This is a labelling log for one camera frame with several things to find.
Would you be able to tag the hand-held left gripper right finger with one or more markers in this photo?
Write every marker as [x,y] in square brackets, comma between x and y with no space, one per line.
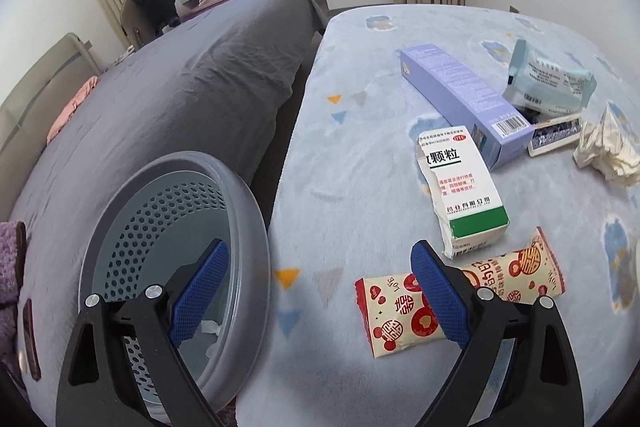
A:
[435,302]

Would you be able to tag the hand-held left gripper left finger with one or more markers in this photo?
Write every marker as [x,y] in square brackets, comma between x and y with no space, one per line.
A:
[200,297]

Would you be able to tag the red white snack wrapper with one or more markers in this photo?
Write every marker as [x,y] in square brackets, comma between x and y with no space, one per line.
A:
[395,312]

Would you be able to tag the grey perforated plastic waste basket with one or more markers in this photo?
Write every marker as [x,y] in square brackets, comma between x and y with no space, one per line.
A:
[242,217]

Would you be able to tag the small white black-printed box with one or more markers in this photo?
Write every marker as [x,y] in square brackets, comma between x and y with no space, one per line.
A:
[552,137]

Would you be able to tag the long purple carton box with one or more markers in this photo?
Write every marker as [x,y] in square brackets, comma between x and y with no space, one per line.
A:
[460,97]

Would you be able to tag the white paper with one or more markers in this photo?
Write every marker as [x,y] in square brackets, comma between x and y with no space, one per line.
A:
[610,147]

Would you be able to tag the white tissue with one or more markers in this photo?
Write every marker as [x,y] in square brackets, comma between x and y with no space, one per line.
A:
[210,328]

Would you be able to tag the white green medicine box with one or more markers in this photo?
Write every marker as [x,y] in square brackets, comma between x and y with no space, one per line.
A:
[465,187]

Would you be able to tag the light blue printed blanket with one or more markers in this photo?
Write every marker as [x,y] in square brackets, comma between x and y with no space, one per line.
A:
[360,187]

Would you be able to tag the phone in red case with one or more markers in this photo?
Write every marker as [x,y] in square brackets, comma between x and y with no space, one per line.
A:
[31,342]

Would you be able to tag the bed with grey sheet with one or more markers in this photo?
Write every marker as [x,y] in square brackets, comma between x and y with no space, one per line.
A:
[175,107]

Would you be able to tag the purple fuzzy blanket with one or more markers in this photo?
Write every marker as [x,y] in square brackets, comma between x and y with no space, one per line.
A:
[9,267]

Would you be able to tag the pink cloth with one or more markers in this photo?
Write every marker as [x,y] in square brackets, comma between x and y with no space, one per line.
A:
[70,107]

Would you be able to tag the teal tissue packet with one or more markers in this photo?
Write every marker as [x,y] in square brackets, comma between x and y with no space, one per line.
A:
[550,79]

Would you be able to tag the beige padded headboard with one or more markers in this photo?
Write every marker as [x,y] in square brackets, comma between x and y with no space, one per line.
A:
[30,92]

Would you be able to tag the beige chair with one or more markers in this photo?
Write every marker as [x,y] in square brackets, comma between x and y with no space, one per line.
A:
[131,24]

